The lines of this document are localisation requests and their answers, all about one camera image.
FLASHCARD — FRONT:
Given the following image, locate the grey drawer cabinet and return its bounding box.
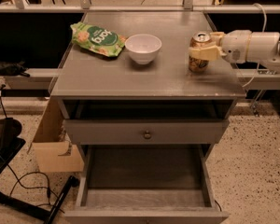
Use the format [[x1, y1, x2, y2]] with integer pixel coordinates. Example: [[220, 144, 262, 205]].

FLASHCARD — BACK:
[[50, 10, 247, 224]]

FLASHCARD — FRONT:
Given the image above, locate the green snack bag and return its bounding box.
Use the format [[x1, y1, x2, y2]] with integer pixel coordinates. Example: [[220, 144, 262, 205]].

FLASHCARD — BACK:
[[70, 21, 127, 57]]

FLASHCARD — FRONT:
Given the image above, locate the grey open middle drawer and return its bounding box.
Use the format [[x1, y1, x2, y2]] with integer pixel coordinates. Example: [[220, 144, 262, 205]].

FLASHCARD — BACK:
[[65, 146, 229, 224]]

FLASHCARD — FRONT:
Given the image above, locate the black stand base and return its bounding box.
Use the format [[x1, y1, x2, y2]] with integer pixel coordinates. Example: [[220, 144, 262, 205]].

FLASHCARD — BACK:
[[0, 118, 79, 224]]

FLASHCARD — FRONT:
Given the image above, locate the white cable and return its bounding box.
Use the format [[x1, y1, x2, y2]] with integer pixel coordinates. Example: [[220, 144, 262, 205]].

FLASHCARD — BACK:
[[242, 3, 269, 89]]

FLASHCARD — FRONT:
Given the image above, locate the metal rail frame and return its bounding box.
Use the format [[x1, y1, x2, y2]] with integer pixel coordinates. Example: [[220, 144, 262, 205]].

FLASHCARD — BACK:
[[0, 0, 280, 91]]

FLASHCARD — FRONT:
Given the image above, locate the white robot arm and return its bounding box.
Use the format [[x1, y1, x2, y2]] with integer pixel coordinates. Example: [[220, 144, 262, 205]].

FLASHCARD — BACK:
[[189, 30, 280, 73]]

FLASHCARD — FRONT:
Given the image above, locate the cardboard box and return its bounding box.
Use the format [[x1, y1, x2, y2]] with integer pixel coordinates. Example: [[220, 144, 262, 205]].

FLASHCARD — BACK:
[[31, 99, 84, 173]]

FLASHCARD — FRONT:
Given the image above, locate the white bowl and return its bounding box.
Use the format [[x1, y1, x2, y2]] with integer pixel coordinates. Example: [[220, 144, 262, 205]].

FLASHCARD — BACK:
[[125, 34, 162, 64]]

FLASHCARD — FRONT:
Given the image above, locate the orange soda can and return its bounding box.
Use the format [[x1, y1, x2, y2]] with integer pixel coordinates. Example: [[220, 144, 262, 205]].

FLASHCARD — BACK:
[[189, 31, 212, 73]]

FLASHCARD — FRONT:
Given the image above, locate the black cloth on rail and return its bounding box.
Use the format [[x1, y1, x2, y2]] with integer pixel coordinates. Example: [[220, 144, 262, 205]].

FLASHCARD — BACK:
[[0, 62, 30, 77]]

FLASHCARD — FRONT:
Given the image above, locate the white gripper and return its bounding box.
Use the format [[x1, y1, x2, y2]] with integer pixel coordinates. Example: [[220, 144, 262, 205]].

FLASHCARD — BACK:
[[189, 30, 252, 63]]

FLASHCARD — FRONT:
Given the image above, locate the grey top drawer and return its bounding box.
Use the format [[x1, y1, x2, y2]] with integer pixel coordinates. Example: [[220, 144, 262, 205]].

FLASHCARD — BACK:
[[63, 100, 231, 145]]

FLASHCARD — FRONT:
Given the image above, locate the black floor cable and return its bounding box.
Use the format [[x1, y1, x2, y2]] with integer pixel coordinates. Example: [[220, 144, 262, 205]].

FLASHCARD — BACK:
[[0, 147, 66, 215]]

